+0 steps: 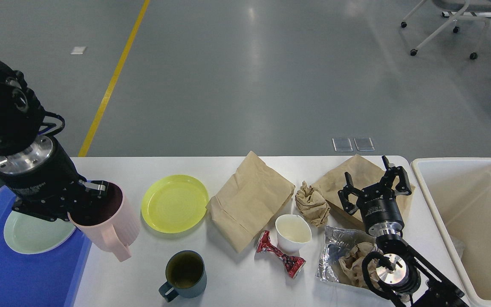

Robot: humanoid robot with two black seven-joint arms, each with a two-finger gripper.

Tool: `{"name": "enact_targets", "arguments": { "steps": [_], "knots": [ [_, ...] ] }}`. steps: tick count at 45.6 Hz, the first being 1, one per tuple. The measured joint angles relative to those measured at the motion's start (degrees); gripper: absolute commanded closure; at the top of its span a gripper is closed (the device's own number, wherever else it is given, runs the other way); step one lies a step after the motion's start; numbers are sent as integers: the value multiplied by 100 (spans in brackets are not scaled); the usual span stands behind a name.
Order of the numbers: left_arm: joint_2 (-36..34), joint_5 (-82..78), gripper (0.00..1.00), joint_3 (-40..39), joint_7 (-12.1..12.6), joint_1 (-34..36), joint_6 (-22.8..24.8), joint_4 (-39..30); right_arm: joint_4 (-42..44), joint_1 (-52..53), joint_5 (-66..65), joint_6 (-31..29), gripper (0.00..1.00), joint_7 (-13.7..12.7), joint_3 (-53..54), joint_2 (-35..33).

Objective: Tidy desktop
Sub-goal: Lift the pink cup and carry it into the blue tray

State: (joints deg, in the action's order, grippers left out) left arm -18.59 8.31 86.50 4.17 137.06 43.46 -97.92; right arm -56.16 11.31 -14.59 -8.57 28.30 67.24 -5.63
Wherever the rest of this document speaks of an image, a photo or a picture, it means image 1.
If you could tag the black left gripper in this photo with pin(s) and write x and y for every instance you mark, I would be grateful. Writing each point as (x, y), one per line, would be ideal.
(47, 183)

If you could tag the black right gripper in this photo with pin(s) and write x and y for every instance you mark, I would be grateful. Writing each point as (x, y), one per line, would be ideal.
(378, 206)

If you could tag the pink mug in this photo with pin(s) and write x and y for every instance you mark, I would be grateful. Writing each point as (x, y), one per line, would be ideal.
(111, 224)

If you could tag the yellow plastic plate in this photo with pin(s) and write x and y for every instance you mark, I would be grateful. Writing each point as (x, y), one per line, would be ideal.
(174, 204)

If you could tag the dark teal mug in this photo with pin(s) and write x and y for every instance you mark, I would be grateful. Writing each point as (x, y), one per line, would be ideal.
(185, 276)

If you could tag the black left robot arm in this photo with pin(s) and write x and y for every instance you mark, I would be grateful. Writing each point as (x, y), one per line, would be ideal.
(22, 117)

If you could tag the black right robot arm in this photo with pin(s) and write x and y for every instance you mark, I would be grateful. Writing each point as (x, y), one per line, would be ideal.
(394, 271)

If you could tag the brown paper bag right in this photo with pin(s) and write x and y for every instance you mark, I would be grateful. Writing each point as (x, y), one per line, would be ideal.
(364, 173)

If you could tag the pale green plate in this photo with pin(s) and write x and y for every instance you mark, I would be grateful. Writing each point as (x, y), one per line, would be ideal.
(29, 235)

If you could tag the crumpled brown paper ball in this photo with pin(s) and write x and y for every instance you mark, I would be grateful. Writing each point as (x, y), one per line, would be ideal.
(312, 205)

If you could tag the crumpled brown paper on foil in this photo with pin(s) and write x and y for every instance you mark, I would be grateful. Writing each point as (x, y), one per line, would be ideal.
(351, 263)

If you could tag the white paper cup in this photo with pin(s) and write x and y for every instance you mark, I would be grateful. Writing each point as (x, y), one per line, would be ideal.
(293, 232)

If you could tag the white plastic bin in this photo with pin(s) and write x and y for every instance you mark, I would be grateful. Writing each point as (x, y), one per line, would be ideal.
(458, 193)

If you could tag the blue plastic tray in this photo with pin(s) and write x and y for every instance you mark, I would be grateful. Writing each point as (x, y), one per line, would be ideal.
(49, 279)

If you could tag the crushed red can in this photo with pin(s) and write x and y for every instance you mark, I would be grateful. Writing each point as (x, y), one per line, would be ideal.
(292, 264)

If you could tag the large brown paper bag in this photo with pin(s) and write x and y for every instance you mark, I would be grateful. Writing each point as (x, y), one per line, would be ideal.
(248, 200)

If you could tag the white office chair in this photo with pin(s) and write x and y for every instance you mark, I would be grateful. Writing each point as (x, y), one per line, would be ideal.
(460, 10)

